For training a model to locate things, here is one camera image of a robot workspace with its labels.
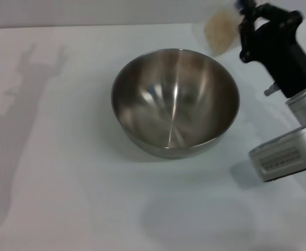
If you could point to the clear plastic measuring cup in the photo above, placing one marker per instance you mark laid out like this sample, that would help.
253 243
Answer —
221 31

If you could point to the stainless steel mixing bowl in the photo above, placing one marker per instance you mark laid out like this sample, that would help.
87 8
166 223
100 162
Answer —
174 104

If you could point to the uncooked rice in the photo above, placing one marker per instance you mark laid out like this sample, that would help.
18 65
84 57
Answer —
219 30

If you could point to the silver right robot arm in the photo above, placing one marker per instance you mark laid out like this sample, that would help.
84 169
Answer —
305 104

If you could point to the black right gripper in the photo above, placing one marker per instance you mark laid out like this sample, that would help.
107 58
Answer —
286 57

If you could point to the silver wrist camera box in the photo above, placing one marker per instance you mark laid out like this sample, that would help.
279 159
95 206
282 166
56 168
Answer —
283 157

